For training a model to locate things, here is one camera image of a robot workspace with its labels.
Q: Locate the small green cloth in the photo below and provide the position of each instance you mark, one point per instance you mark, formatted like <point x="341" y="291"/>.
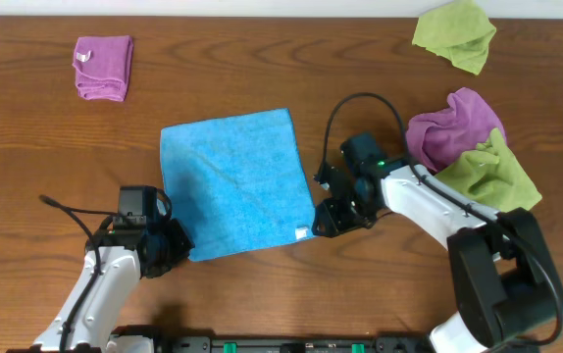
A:
<point x="459" y="32"/>

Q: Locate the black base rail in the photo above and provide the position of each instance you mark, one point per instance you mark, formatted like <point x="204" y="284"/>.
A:
<point x="203" y="343"/>

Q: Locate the large green cloth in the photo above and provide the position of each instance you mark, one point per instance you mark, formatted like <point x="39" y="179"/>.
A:
<point x="490" y="174"/>

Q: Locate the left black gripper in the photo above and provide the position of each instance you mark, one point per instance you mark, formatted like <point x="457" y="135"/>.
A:
<point x="179" y="240"/>

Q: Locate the folded purple cloth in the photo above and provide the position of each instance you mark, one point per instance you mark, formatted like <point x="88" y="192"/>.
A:
<point x="102" y="65"/>

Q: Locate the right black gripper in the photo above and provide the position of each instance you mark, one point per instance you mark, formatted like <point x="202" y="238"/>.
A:
<point x="329" y="219"/>

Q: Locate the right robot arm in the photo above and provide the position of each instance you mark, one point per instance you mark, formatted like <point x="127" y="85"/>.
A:
<point x="508" y="293"/>

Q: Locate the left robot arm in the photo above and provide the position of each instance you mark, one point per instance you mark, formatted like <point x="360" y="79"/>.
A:
<point x="127" y="251"/>

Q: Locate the crumpled purple cloth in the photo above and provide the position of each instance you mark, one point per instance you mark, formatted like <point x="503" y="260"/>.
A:
<point x="437" y="139"/>

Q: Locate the blue microfiber cloth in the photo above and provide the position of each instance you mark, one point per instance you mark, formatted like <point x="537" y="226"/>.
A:
<point x="237" y="183"/>

